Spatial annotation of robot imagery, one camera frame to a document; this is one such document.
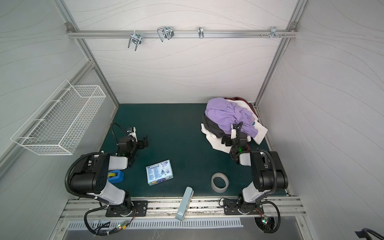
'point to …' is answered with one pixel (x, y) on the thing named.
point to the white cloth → (219, 143)
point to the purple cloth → (222, 114)
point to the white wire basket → (50, 129)
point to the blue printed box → (159, 172)
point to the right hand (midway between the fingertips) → (233, 130)
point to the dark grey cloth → (212, 127)
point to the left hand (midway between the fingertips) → (141, 134)
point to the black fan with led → (266, 224)
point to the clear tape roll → (217, 189)
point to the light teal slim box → (185, 203)
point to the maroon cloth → (240, 98)
